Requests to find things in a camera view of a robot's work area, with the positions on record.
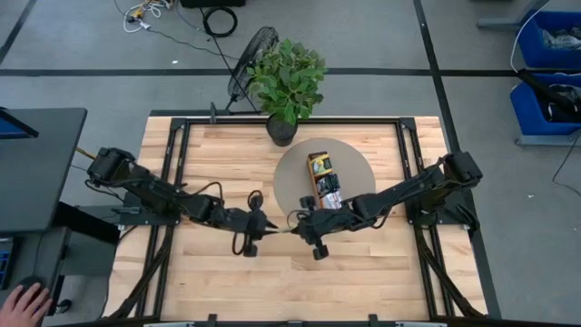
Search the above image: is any coiled black cable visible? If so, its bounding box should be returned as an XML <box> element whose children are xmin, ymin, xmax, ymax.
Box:
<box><xmin>202</xmin><ymin>6</ymin><xmax>239</xmax><ymax>38</ymax></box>

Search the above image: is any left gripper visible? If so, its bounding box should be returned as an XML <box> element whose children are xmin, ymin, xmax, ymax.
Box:
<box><xmin>222</xmin><ymin>190</ymin><xmax>285</xmax><ymax>259</ymax></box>

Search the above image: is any black floor fan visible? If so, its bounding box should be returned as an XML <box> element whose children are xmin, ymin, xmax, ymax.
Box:
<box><xmin>225</xmin><ymin>25</ymin><xmax>281</xmax><ymax>113</ymax></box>

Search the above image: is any white yellow cable bundle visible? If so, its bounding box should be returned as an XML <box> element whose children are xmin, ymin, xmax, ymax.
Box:
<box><xmin>113</xmin><ymin>0</ymin><xmax>173</xmax><ymax>34</ymax></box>

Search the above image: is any wooden tea organizer box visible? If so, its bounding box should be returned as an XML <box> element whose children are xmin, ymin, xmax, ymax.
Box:
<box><xmin>306</xmin><ymin>151</ymin><xmax>346</xmax><ymax>211</ymax></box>

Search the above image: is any person's hand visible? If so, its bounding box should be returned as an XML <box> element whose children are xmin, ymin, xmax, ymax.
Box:
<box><xmin>0</xmin><ymin>283</ymin><xmax>54</xmax><ymax>327</ymax></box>

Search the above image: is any round grey mat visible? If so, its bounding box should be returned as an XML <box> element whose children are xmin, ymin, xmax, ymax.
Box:
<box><xmin>272</xmin><ymin>137</ymin><xmax>377</xmax><ymax>234</ymax></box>

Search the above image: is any black pole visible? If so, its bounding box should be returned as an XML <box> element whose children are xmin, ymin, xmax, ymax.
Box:
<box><xmin>517</xmin><ymin>68</ymin><xmax>581</xmax><ymax>117</ymax></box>

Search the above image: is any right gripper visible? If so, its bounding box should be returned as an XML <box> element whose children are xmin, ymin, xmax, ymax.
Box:
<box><xmin>289</xmin><ymin>195</ymin><xmax>356</xmax><ymax>262</ymax></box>

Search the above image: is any black keyboard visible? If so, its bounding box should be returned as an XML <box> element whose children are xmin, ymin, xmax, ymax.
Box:
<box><xmin>0</xmin><ymin>247</ymin><xmax>13</xmax><ymax>292</ymax></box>

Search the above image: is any monitor with blue screen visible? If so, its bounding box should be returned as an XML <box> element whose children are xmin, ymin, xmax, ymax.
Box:
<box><xmin>0</xmin><ymin>107</ymin><xmax>40</xmax><ymax>141</ymax></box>

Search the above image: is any black box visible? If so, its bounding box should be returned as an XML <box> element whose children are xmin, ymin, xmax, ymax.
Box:
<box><xmin>180</xmin><ymin>0</ymin><xmax>247</xmax><ymax>9</ymax></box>

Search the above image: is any blue storage bin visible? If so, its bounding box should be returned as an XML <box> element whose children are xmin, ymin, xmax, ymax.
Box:
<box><xmin>509</xmin><ymin>72</ymin><xmax>581</xmax><ymax>137</ymax></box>
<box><xmin>517</xmin><ymin>9</ymin><xmax>581</xmax><ymax>69</ymax></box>

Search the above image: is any grey table foot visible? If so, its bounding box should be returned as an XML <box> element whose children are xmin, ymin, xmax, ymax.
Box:
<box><xmin>515</xmin><ymin>134</ymin><xmax>581</xmax><ymax>147</ymax></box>
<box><xmin>476</xmin><ymin>0</ymin><xmax>546</xmax><ymax>32</ymax></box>

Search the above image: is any green plant in black pot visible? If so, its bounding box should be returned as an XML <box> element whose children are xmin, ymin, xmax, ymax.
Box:
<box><xmin>247</xmin><ymin>38</ymin><xmax>328</xmax><ymax>147</ymax></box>

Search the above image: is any black computer mouse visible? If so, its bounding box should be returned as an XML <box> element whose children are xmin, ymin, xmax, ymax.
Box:
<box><xmin>17</xmin><ymin>274</ymin><xmax>46</xmax><ymax>292</ymax></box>

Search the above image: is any black desk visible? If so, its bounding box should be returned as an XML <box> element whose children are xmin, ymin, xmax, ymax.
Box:
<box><xmin>0</xmin><ymin>107</ymin><xmax>88</xmax><ymax>233</ymax></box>

